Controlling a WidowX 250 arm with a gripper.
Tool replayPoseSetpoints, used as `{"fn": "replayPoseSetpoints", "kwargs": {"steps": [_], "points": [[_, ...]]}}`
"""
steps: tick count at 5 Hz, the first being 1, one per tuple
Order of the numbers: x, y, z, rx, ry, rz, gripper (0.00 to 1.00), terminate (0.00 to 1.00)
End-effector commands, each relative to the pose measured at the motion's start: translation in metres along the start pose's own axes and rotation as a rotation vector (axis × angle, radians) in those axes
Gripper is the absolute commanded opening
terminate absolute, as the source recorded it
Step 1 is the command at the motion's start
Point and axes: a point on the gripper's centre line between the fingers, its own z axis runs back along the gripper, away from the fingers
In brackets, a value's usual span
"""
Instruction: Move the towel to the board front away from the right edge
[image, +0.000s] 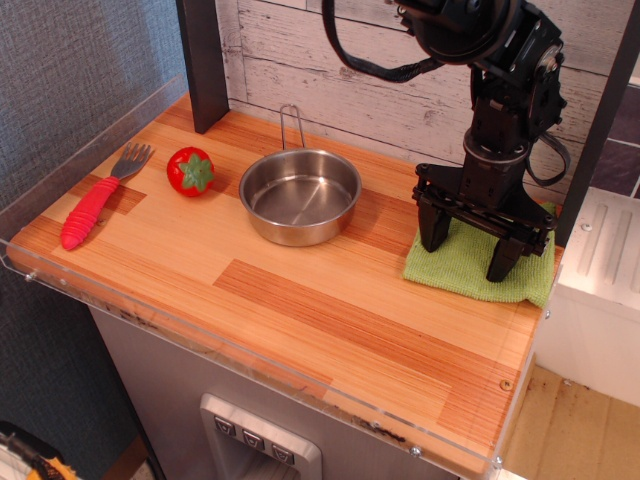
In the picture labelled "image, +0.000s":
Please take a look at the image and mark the red handled toy fork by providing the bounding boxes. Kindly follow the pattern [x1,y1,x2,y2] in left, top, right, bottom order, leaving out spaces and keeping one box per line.
[60,143,152,250]

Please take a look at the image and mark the silver dispenser button panel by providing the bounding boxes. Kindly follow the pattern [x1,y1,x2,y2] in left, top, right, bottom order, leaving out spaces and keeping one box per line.
[200,393,323,479]

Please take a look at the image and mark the dark left frame post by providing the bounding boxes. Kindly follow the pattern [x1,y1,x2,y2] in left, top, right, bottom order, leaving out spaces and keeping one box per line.
[176,0,229,134]

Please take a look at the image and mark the green towel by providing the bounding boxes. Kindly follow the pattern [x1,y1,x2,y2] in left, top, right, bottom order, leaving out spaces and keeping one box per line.
[403,219,555,308]

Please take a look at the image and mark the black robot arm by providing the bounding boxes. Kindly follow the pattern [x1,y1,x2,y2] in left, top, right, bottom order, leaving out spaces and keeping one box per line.
[399,1,571,282]

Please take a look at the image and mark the grey toy cabinet front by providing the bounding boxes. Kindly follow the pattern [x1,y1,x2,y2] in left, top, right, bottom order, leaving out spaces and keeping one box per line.
[88,305,464,480]

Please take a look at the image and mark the dark frame post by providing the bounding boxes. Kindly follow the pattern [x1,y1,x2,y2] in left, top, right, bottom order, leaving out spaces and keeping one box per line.
[176,0,229,134]
[556,1,639,247]

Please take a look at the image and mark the red toy tomato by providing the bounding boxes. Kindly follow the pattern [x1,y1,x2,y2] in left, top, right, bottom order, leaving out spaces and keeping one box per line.
[166,147,215,197]

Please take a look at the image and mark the dark right frame post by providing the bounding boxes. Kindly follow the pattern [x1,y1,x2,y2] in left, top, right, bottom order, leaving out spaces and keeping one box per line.
[556,1,639,247]

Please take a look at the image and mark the white plastic side unit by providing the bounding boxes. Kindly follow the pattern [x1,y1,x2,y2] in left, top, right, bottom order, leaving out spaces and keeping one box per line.
[534,188,639,405]

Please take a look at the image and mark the black braided cable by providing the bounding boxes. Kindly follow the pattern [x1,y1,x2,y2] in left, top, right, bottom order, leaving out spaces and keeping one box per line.
[322,0,446,84]

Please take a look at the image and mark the stainless steel pot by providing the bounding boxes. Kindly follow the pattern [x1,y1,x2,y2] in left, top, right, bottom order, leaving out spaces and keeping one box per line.
[238,103,363,248]

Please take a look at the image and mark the yellow black object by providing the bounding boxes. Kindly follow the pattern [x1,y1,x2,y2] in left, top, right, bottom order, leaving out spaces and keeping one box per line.
[1,434,78,480]

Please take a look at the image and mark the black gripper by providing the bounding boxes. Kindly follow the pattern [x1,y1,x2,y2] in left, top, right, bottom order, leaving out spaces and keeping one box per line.
[413,144,556,282]

